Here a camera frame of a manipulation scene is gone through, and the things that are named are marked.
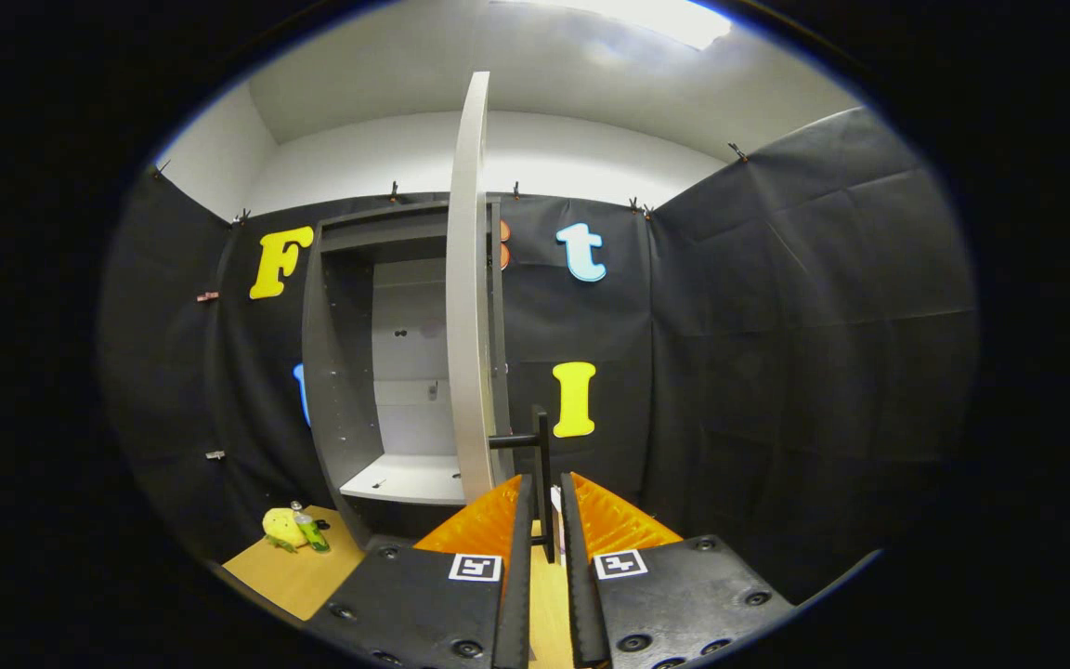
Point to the dark grey shoe cabinet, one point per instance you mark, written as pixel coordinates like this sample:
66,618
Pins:
340,372

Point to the beige shoe cabinet door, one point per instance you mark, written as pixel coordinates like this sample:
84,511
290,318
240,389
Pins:
468,279

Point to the yellow plush toy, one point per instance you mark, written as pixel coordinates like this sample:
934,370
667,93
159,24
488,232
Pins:
280,528

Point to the green plastic bottle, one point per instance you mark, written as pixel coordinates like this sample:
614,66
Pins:
314,534

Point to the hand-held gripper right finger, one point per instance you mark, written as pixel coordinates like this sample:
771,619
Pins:
583,613

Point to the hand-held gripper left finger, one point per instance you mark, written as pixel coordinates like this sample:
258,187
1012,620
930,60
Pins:
518,604

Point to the black backdrop cloth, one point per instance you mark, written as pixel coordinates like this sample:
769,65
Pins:
776,325

